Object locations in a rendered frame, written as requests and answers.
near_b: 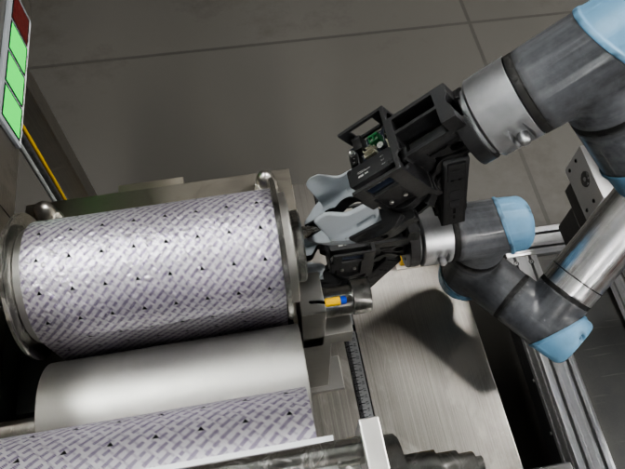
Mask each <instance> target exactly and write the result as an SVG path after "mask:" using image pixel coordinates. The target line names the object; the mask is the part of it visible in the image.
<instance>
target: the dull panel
mask: <svg viewBox="0 0 625 469"><path fill-rule="evenodd" d="M25 356H27V355H26V354H24V353H23V352H22V350H21V349H20V348H19V346H18V345H17V344H16V342H15V340H14V338H13V336H12V334H11V331H10V329H9V326H8V324H7V320H6V324H5V336H4V348H3V359H2V370H1V382H0V422H7V421H13V420H18V419H20V417H18V416H16V404H17V390H18V376H19V362H20V357H25Z"/></svg>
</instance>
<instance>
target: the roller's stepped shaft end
mask: <svg viewBox="0 0 625 469"><path fill-rule="evenodd" d="M404 455H405V458H406V464H407V468H408V469H486V468H485V461H484V458H483V457H482V456H481V455H479V456H475V455H474V453H473V452H472V451H468V452H463V453H458V452H457V451H456V450H450V451H445V452H440V453H436V452H435V451H434V449H429V450H424V451H419V452H414V453H409V454H404Z"/></svg>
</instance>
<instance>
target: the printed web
mask: <svg viewBox="0 0 625 469"><path fill-rule="evenodd" d="M20 286H21V293H22V298H23V302H24V306H25V309H26V313H27V316H28V318H29V321H30V323H31V326H32V328H33V331H34V333H35V334H36V336H37V337H38V339H39V340H40V341H41V342H42V343H43V344H44V345H45V346H47V347H48V348H49V349H51V350H52V351H53V352H54V353H56V354H57V355H59V356H60V357H61V358H63V359H64V360H65V361H67V360H73V359H79V358H85V357H91V356H96V355H107V354H113V353H119V352H124V351H130V350H136V349H141V348H148V347H154V346H159V345H165V344H171V343H176V342H187V341H193V340H199V339H204V338H210V337H216V336H222V335H228V334H234V333H239V332H245V331H250V330H257V329H263V328H273V327H279V326H284V325H288V315H287V303H286V288H285V280H284V274H283V267H282V261H281V254H280V248H279V242H278V235H277V230H276V224H275V218H274V213H273V202H272V198H271V193H270V189H269V188H268V189H261V190H255V191H248V192H242V193H235V194H223V195H216V196H210V197H203V198H196V199H190V200H183V201H177V202H170V203H164V204H157V205H150V206H144V207H137V208H125V209H118V210H112V211H105V212H99V213H92V214H86V215H79V216H72V217H66V218H59V219H53V220H46V221H34V222H32V223H30V224H29V225H28V226H27V228H26V229H25V231H24V234H23V236H22V239H21V244H20ZM312 438H317V437H316V432H315V427H314V422H313V414H312V409H311V405H310V400H309V397H308V393H307V390H306V387H305V386H304V387H299V388H294V389H288V390H283V391H277V392H271V393H266V394H260V395H251V396H245V397H239V398H234V399H228V400H223V401H218V402H212V403H206V404H201V405H195V406H190V407H185V408H179V409H169V410H163V411H158V412H153V413H147V414H141V415H136V416H130V417H125V418H120V419H114V420H108V421H103V422H93V423H88V424H82V425H76V426H71V427H65V428H60V429H55V430H49V431H44V432H38V433H32V434H28V435H17V436H12V437H6V438H0V469H145V468H151V467H155V466H161V465H166V464H171V463H177V462H187V461H191V460H197V459H202V458H207V457H213V456H218V455H223V454H228V453H234V452H239V451H244V450H250V449H259V448H265V447H269V446H275V445H280V444H285V443H291V442H296V441H301V440H306V439H312Z"/></svg>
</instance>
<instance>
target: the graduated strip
mask: <svg viewBox="0 0 625 469"><path fill-rule="evenodd" d="M344 344H345V348H346V353H347V357H348V362H349V366H350V371H351V375H352V384H353V388H354V392H355V397H356V402H357V406H358V410H359V415H360V419H363V418H369V417H374V416H375V413H374V409H373V405H372V400H371V396H370V392H369V388H368V383H367V379H366V372H365V367H364V363H363V358H362V355H361V350H360V345H359V341H358V337H357V333H356V329H355V331H354V332H353V334H352V340H351V341H348V342H344Z"/></svg>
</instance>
